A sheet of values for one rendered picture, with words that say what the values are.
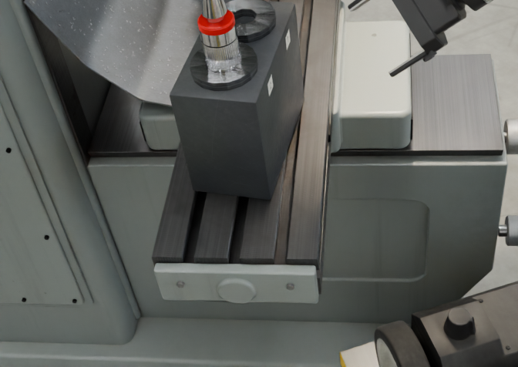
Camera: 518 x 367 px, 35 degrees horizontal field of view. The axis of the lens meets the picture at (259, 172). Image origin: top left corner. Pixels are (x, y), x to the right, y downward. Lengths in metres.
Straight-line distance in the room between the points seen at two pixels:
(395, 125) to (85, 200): 0.62
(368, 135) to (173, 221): 0.46
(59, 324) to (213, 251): 0.91
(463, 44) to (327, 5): 1.48
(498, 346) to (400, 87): 0.48
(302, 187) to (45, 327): 0.97
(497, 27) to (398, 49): 1.48
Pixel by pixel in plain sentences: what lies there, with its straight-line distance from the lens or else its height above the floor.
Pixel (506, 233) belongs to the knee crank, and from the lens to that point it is 1.69.
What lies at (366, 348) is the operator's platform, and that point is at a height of 0.40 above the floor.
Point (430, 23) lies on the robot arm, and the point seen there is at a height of 1.15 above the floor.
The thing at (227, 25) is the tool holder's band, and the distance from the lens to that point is 1.05.
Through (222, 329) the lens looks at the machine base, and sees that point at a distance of 1.96.
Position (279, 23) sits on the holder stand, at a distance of 1.18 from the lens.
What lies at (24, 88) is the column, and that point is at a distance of 1.48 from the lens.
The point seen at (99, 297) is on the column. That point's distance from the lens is 1.88.
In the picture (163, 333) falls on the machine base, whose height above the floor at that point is 0.20.
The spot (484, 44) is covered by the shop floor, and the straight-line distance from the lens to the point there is 2.98.
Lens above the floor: 1.82
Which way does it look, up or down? 46 degrees down
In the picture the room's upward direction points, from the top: 9 degrees counter-clockwise
